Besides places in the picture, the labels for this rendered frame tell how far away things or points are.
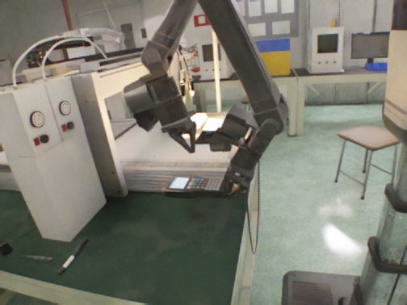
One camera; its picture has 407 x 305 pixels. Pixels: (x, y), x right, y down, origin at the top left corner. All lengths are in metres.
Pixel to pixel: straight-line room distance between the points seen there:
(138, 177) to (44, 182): 0.35
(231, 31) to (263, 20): 4.58
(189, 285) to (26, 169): 0.54
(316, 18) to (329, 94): 1.24
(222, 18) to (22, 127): 0.56
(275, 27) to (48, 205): 4.70
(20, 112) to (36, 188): 0.23
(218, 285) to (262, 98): 0.43
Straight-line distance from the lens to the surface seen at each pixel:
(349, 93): 4.95
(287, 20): 5.10
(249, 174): 0.65
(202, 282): 0.68
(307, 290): 1.29
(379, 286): 0.98
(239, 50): 0.53
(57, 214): 0.87
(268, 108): 0.56
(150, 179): 0.99
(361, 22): 4.86
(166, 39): 0.67
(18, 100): 0.77
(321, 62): 3.55
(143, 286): 0.70
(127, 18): 5.79
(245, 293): 1.40
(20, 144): 0.82
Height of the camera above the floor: 1.27
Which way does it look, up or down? 24 degrees down
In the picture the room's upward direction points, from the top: 7 degrees counter-clockwise
